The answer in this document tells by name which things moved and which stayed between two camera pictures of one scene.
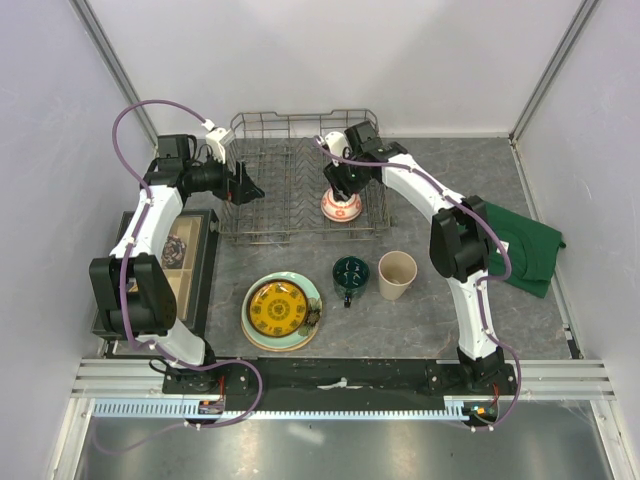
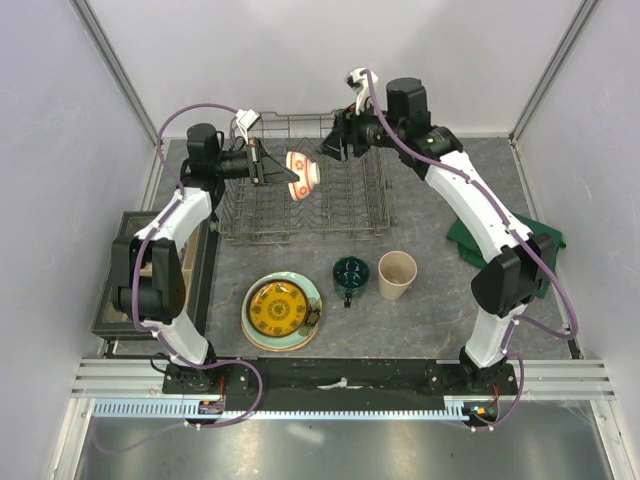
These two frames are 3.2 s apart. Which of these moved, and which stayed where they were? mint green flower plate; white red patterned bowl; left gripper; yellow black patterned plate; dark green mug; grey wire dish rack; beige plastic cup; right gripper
Moved: white red patterned bowl; left gripper; right gripper
Stayed: beige plastic cup; yellow black patterned plate; dark green mug; grey wire dish rack; mint green flower plate
